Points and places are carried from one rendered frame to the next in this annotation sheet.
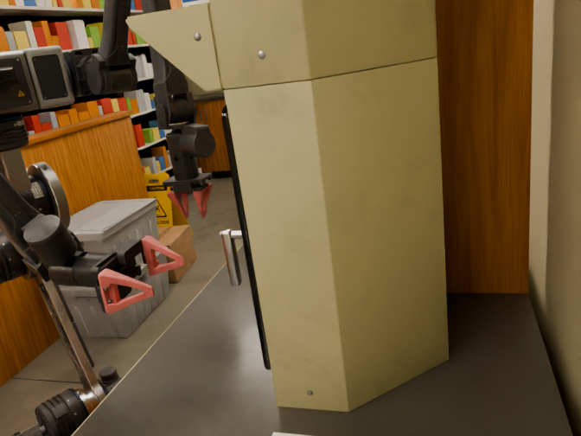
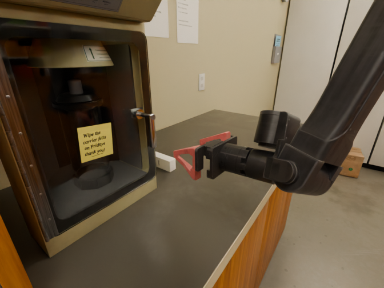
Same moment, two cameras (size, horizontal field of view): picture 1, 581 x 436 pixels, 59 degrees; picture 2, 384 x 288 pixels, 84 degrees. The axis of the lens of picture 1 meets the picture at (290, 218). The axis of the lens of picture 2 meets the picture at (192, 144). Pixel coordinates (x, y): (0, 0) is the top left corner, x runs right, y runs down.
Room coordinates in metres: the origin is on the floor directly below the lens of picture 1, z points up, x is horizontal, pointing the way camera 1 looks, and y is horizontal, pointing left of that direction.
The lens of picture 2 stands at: (1.17, 0.35, 1.34)
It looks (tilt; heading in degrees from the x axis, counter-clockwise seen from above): 23 degrees down; 198
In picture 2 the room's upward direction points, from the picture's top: straight up
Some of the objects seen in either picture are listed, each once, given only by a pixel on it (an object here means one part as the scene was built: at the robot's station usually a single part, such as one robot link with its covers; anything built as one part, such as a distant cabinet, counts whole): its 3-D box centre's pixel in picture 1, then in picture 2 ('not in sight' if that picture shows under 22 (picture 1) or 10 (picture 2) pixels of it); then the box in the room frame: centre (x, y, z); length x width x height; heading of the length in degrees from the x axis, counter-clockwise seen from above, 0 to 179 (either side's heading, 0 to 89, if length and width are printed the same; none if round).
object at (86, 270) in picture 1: (104, 270); (234, 158); (0.78, 0.31, 1.15); 0.10 x 0.07 x 0.07; 161
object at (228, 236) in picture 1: (241, 256); (147, 128); (0.71, 0.08, 1.17); 0.05 x 0.03 x 0.10; 72
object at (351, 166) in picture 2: not in sight; (339, 159); (-1.64, 1.35, 0.14); 0.41 x 0.33 x 0.29; 78
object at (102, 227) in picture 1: (107, 240); not in sight; (2.90, 1.09, 0.49); 0.60 x 0.42 x 0.33; 162
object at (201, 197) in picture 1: (194, 198); not in sight; (1.18, 0.22, 1.14); 0.07 x 0.07 x 0.09; 72
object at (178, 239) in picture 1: (164, 253); not in sight; (3.49, 0.94, 0.14); 0.41 x 0.32 x 0.28; 168
